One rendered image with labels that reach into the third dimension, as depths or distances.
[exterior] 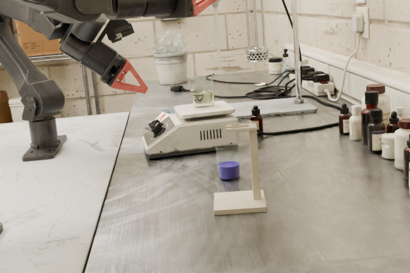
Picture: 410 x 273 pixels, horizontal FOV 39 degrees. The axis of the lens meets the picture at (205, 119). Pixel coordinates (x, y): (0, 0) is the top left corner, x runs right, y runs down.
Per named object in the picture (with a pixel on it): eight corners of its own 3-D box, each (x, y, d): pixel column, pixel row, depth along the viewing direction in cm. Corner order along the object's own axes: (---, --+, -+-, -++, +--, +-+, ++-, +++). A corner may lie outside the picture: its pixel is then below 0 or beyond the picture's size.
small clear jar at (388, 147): (392, 161, 105) (392, 139, 104) (377, 157, 108) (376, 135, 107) (407, 157, 107) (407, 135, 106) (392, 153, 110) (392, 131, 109)
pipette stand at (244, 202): (213, 215, 86) (207, 132, 83) (214, 197, 94) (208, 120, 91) (266, 211, 86) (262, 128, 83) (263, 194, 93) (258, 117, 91)
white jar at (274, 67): (271, 72, 238) (269, 57, 237) (285, 72, 236) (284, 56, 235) (267, 74, 233) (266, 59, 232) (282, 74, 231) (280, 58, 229)
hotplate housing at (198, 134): (147, 161, 119) (143, 124, 118) (143, 146, 132) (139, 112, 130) (250, 148, 123) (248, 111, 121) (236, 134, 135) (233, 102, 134)
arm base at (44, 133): (63, 108, 145) (35, 110, 145) (48, 124, 126) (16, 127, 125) (67, 138, 147) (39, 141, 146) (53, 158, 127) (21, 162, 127)
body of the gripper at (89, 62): (122, 56, 131) (94, 38, 129) (124, 60, 121) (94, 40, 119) (107, 80, 131) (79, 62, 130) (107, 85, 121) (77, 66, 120)
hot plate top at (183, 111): (180, 119, 119) (179, 114, 119) (172, 109, 131) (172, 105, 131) (235, 113, 121) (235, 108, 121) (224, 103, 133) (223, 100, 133)
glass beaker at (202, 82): (187, 110, 126) (183, 74, 124) (202, 106, 130) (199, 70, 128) (208, 112, 122) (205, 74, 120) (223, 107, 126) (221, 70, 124)
